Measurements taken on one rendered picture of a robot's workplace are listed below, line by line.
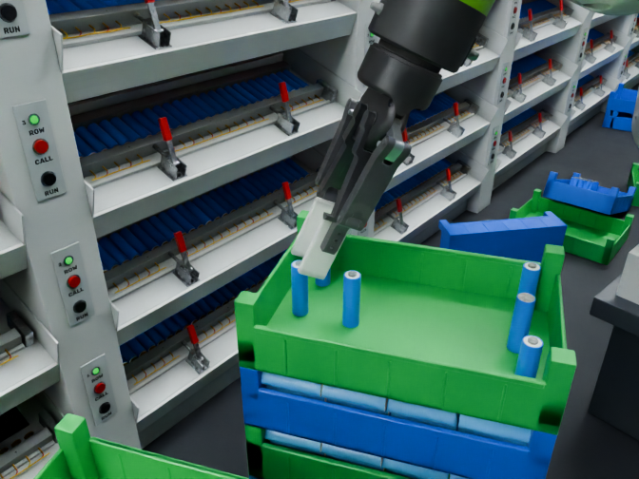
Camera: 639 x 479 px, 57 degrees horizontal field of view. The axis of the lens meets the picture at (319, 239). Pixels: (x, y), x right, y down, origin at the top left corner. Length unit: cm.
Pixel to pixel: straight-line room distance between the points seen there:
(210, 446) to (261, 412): 55
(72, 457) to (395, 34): 47
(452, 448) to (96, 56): 63
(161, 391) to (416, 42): 80
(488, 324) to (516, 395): 14
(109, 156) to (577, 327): 113
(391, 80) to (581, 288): 124
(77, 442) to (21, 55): 44
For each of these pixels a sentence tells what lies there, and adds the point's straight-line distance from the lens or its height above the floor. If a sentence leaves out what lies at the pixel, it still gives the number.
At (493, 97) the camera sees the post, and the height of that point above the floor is 38.
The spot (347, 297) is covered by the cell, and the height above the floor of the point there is 52.
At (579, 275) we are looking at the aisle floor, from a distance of 177.
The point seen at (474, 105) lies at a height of 36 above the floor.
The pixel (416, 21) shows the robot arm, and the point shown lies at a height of 80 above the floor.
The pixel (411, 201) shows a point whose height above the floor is 14.
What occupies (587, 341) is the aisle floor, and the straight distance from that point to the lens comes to 152.
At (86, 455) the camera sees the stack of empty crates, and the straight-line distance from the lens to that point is 61.
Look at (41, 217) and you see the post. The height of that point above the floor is 53.
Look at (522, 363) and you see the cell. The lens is 57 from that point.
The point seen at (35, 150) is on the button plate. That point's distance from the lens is 80.
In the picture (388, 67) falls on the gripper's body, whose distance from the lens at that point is 55.
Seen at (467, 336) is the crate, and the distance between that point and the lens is 65.
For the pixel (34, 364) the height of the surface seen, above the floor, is 32.
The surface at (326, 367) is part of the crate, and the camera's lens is 57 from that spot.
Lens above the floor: 88
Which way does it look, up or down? 29 degrees down
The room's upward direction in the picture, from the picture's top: straight up
